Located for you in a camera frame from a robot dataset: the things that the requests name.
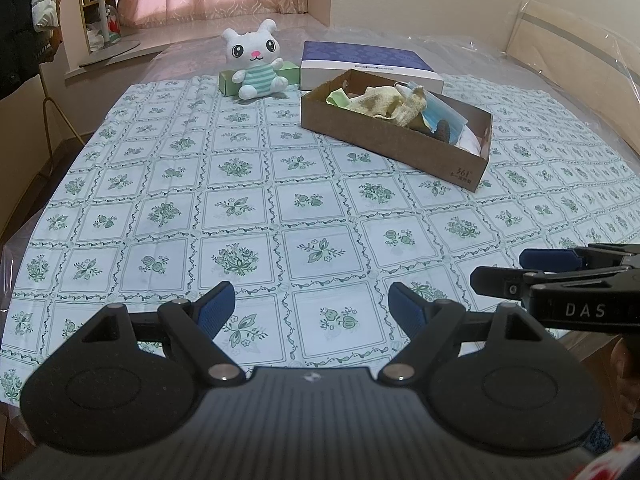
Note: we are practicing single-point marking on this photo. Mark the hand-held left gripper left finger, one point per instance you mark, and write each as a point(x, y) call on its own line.
point(217, 307)

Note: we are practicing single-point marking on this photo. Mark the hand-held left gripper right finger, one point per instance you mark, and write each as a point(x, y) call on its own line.
point(407, 307)

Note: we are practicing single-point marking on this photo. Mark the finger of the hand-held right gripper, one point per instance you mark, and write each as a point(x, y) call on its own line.
point(497, 281)
point(547, 258)

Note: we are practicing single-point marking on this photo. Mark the white nonwoven cloth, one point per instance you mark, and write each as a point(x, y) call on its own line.
point(470, 142)

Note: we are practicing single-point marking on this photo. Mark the dark purple socks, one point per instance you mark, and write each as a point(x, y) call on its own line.
point(442, 132)

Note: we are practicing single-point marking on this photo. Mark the brown cardboard box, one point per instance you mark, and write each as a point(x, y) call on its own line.
point(375, 135)

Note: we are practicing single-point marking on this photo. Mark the blue face mask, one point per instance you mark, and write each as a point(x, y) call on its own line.
point(440, 110)

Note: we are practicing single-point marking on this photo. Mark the yellow towel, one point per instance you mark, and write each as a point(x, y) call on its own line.
point(385, 102)

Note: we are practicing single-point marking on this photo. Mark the light green cloth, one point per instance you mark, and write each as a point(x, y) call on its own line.
point(339, 98)

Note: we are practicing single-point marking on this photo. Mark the person's right hand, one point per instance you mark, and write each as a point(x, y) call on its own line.
point(627, 375)

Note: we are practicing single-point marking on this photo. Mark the green floral printed tablecloth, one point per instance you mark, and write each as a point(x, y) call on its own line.
point(300, 210)

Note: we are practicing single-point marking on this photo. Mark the red and white cloth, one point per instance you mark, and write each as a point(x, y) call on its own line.
point(610, 465)

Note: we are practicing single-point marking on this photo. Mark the plastic-wrapped wooden headboard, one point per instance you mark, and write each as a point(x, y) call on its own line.
point(575, 50)

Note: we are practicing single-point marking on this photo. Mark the small green box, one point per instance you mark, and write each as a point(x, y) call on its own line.
point(227, 82)

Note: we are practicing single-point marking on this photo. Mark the clothes on rack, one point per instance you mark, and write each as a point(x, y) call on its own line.
point(60, 110)

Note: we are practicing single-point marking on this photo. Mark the white plush bunny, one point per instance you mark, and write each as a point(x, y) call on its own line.
point(255, 55)

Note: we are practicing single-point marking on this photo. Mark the purple and white box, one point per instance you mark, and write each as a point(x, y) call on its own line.
point(365, 55)

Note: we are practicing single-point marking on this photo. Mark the white fan stand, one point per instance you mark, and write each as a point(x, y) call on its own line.
point(107, 52)

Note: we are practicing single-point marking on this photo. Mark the black jacket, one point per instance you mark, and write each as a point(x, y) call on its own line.
point(15, 20)

